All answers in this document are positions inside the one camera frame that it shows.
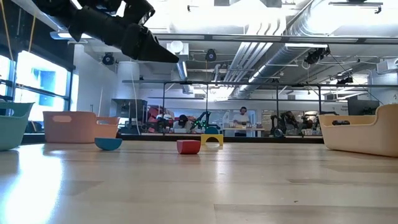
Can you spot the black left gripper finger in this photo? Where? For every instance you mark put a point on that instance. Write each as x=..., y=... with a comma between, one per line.
x=152, y=53

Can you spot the red block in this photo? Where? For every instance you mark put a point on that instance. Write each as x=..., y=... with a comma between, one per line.
x=188, y=147

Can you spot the yellow arch block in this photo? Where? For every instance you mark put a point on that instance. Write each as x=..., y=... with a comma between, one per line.
x=211, y=136

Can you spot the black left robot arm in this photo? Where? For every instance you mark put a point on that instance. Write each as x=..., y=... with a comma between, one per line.
x=53, y=9

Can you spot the black background robot arm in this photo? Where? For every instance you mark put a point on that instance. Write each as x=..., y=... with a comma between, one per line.
x=284, y=119

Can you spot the white ceiling unit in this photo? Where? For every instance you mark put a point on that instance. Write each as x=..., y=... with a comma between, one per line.
x=177, y=46

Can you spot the black round ceiling device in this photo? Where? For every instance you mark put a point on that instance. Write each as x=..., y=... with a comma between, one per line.
x=108, y=58
x=211, y=55

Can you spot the red background machine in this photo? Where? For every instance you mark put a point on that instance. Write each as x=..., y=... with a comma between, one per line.
x=155, y=113

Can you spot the person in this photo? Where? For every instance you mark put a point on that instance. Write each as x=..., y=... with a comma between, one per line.
x=241, y=119
x=183, y=119

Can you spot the background robot with green lights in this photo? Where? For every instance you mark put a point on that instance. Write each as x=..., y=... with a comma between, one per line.
x=203, y=123

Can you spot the silver ceiling pipes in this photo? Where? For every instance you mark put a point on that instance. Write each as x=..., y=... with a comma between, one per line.
x=245, y=59

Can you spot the black overhead crossbar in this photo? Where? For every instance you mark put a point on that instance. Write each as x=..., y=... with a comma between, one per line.
x=248, y=38

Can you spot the orange plastic bin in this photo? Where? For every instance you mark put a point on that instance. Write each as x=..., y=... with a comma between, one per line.
x=71, y=130

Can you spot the teal plastic bin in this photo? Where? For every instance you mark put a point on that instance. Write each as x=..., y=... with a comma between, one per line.
x=12, y=133

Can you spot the black background monitor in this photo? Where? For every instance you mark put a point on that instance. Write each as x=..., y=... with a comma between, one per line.
x=362, y=107

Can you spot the yellow plastic bin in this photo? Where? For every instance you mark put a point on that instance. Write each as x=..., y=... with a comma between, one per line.
x=357, y=137

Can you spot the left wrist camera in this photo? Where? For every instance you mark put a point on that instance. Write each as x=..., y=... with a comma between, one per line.
x=136, y=12

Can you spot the black background rig frame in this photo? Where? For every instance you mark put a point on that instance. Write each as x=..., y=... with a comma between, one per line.
x=217, y=83

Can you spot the large silver air duct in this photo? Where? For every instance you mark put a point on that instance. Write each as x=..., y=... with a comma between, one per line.
x=280, y=56

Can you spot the black aluminium table frame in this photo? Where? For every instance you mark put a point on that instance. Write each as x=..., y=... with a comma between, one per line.
x=248, y=140

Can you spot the black camera on rig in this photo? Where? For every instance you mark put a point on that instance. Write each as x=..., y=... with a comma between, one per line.
x=344, y=80
x=315, y=56

